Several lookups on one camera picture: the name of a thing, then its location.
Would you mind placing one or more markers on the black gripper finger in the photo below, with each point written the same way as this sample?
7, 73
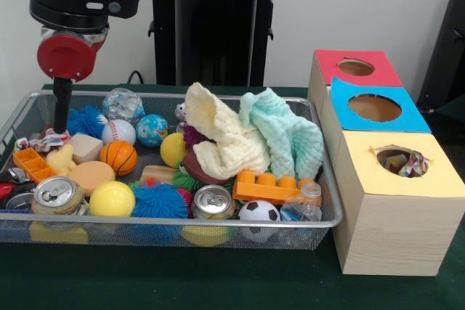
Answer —
62, 106

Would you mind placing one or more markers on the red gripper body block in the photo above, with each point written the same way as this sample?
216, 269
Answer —
65, 57

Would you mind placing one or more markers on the red white blue cloth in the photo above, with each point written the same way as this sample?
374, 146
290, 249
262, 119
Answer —
45, 141

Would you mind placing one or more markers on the cream waffle cloth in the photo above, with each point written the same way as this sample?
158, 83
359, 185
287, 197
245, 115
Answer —
225, 150

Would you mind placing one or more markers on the light teal waffle cloth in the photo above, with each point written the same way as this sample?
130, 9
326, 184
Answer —
290, 135

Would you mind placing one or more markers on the wooden box with three holes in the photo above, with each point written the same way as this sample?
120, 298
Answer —
392, 230

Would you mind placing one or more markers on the blue spiky rubber ball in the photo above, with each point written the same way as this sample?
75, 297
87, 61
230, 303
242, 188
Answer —
85, 121
158, 201

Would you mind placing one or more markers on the white toy baseball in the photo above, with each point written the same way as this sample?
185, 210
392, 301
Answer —
118, 132

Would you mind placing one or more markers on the orange toy basketball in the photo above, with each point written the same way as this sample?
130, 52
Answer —
118, 157

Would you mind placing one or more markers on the blue and green globe ball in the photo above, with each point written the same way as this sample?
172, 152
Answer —
152, 130

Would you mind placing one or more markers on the yellow smooth ball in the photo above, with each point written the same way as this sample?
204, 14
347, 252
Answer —
112, 199

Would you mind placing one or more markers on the orange toy building block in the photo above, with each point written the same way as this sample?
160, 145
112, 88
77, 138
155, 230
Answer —
259, 190

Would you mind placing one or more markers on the black and white soccer ball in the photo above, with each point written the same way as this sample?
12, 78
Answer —
258, 210

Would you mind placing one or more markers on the black upright panel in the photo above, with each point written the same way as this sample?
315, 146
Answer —
447, 52

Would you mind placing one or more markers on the dark green side table cloth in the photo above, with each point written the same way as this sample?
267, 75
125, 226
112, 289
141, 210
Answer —
456, 106

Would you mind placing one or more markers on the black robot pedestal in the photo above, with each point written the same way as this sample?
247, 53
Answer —
218, 34

